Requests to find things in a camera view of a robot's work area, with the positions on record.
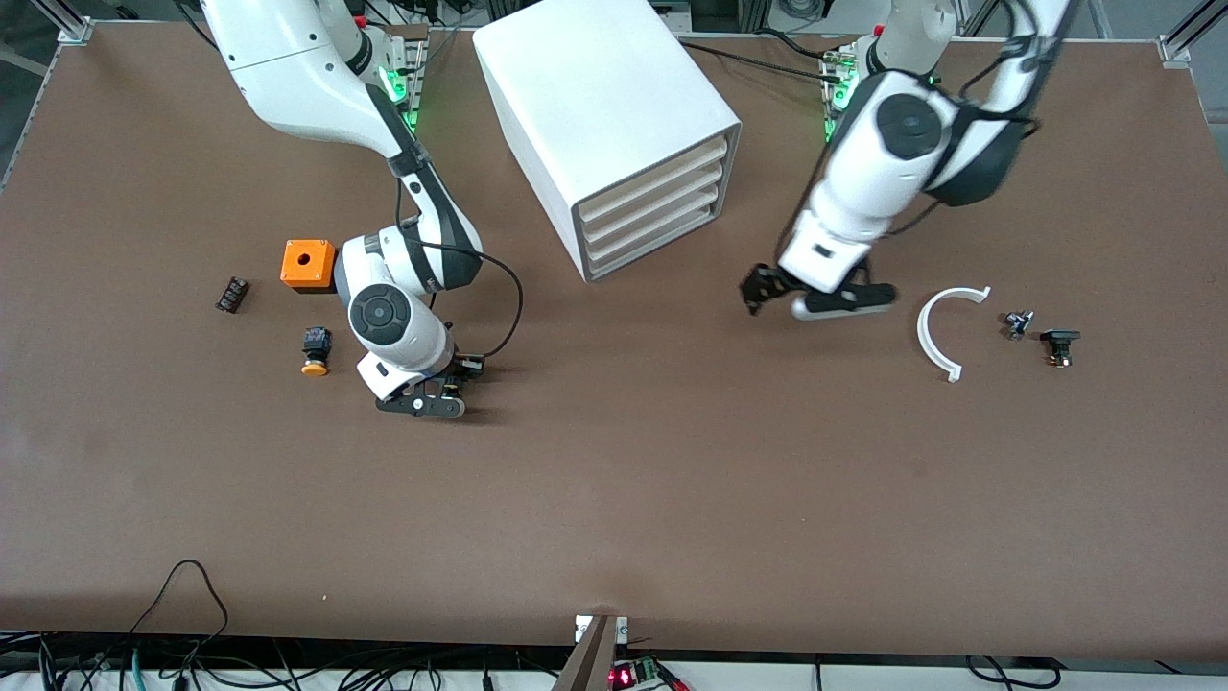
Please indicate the small black metal knob component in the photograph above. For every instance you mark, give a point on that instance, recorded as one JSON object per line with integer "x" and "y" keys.
{"x": 1017, "y": 324}

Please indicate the black flat-head push button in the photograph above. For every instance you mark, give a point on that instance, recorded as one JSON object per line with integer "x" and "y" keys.
{"x": 1059, "y": 338}

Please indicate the yellow mushroom push button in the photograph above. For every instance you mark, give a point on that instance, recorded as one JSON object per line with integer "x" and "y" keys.
{"x": 317, "y": 341}

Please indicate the circuit board with red light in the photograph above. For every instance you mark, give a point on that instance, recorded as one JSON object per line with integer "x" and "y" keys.
{"x": 622, "y": 678}

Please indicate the dark cylindrical capacitor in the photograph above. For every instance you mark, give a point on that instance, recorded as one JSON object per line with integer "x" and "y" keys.
{"x": 232, "y": 295}

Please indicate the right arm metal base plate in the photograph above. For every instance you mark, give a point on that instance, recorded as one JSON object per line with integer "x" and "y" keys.
{"x": 414, "y": 86}

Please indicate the white drawer cabinet housing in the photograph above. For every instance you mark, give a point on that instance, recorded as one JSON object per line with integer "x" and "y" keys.
{"x": 595, "y": 96}

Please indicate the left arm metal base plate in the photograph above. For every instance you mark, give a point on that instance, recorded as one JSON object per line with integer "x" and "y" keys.
{"x": 837, "y": 59}

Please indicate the orange button enclosure box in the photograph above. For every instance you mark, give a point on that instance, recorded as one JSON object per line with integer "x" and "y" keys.
{"x": 312, "y": 269}

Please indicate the aluminium frame profile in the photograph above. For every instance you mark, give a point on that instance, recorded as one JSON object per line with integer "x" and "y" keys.
{"x": 1175, "y": 48}
{"x": 72, "y": 29}

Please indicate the grey-brown support bar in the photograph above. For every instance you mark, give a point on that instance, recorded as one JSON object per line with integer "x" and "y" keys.
{"x": 587, "y": 667}

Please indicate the white plastic cabinet drawer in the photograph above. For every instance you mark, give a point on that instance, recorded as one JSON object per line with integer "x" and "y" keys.
{"x": 652, "y": 223}
{"x": 652, "y": 202}
{"x": 652, "y": 244}
{"x": 652, "y": 179}

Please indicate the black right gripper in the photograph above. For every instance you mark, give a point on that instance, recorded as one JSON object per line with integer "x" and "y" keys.
{"x": 467, "y": 368}

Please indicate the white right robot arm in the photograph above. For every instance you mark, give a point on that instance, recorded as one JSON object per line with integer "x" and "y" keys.
{"x": 288, "y": 67}

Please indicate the white curved plastic arc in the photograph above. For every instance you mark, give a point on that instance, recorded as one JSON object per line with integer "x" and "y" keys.
{"x": 922, "y": 334}

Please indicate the white metal edge bracket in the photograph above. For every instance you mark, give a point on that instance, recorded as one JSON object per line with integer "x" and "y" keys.
{"x": 583, "y": 629}

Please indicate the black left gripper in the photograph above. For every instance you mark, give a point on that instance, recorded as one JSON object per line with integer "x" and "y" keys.
{"x": 764, "y": 285}

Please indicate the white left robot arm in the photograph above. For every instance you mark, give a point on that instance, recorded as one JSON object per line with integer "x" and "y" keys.
{"x": 883, "y": 163}

